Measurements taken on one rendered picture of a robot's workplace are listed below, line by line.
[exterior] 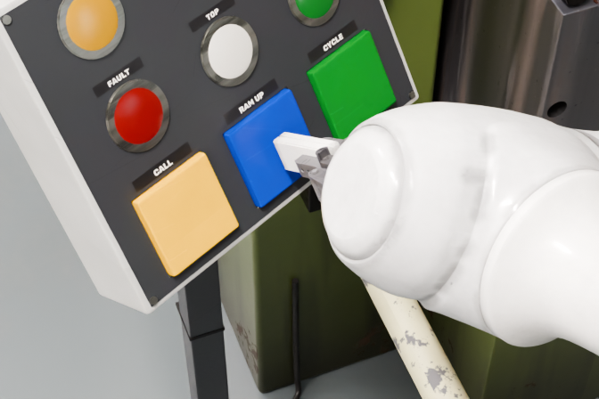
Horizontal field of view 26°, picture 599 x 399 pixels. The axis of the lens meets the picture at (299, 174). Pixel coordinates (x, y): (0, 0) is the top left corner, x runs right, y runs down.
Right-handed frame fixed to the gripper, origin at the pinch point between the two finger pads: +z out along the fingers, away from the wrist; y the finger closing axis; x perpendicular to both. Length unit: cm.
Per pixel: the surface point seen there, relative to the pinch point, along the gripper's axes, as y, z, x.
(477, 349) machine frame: 41, 45, -68
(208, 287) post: 0.4, 30.4, -21.9
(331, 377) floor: 33, 74, -76
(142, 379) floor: 11, 93, -65
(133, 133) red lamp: -11.2, 4.9, 8.7
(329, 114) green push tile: 6.3, 4.6, -0.4
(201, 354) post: -1.0, 37.3, -32.5
